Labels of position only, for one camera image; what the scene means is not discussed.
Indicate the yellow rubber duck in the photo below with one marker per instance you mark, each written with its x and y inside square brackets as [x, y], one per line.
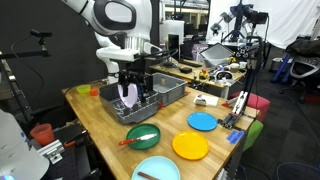
[203, 74]

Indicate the grey tilted tray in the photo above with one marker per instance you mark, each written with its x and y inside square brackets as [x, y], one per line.
[216, 53]

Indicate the green plate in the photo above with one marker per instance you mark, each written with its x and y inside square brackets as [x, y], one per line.
[141, 128]

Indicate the black boom stand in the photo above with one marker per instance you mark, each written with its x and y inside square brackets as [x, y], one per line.
[26, 54]

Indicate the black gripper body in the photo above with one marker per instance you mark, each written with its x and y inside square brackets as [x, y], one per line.
[136, 73]

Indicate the yellow plate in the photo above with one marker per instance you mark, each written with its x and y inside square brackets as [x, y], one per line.
[190, 145]

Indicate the small orange cup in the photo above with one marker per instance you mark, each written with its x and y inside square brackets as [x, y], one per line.
[93, 92]

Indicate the small black box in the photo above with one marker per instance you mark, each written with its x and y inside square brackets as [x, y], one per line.
[186, 70]

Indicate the silver aluminium bracket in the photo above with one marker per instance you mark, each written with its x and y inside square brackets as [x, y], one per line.
[50, 151]

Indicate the grey plastic bin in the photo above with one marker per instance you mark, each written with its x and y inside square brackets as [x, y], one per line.
[166, 91]

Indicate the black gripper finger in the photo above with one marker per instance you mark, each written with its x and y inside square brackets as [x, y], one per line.
[142, 92]
[124, 88]

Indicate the small blue tape label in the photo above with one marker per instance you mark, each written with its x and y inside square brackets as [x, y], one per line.
[231, 135]

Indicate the black camera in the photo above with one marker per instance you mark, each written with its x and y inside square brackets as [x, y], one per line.
[40, 33]

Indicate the black tripod camera rig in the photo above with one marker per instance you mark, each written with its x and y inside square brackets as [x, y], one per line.
[240, 13]

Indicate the white sponge box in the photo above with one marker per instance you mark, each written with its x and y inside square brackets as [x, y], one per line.
[206, 100]

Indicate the dark jacket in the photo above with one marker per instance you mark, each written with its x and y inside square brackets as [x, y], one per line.
[305, 47]

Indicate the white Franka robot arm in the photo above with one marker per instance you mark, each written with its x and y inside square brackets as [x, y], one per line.
[145, 23]

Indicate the pink stool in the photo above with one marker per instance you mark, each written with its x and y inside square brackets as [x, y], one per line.
[260, 103]

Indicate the large blue tape label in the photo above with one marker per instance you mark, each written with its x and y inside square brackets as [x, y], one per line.
[238, 138]

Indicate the light cyan plate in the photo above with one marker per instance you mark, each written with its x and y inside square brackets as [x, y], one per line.
[156, 166]

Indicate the white black gadget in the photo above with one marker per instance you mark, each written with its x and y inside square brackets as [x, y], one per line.
[223, 75]

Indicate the blue plate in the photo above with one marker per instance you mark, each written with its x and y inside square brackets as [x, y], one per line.
[202, 121]

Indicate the grey trash can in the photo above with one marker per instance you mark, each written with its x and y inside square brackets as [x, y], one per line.
[276, 64]

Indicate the blue metal stand legs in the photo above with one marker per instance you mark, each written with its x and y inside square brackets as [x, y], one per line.
[280, 70]

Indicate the white computer monitor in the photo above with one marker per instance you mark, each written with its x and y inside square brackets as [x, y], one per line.
[171, 28]

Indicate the black office chair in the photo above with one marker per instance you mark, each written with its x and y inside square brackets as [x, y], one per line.
[303, 68]

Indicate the red plastic cup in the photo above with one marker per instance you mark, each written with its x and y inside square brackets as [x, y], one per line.
[42, 135]

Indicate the lime green bowl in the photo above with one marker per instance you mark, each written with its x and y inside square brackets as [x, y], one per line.
[83, 89]

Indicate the grey dish rack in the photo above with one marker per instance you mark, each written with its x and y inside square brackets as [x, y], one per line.
[133, 115]

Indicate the white cup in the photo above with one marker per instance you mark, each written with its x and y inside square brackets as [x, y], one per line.
[234, 67]

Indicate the brown wooden utensil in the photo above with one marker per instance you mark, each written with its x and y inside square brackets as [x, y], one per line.
[146, 175]

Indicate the white backdrop cloth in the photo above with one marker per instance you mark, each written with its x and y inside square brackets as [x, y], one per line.
[290, 20]

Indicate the black keyboard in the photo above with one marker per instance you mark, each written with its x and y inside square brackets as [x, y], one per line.
[191, 63]

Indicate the wooden background table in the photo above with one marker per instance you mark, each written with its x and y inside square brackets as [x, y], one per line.
[173, 71]

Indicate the white plastic housing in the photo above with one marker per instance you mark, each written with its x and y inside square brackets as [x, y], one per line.
[16, 150]

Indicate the green stool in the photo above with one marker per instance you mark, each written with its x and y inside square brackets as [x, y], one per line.
[254, 131]

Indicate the lilac plate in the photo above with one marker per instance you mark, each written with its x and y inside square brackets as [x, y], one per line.
[132, 95]

